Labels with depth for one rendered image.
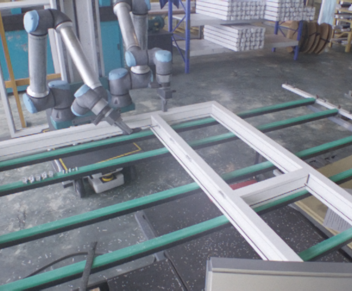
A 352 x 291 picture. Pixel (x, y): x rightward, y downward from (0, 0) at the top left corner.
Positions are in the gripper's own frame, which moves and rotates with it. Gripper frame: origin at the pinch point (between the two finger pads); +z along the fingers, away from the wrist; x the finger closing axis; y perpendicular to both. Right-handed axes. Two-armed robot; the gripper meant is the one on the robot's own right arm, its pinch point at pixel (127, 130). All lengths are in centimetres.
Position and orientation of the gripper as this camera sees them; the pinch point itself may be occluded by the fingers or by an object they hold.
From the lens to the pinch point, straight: 175.5
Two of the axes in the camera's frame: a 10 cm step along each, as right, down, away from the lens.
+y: 5.8, -7.5, 3.0
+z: 7.3, 6.5, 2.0
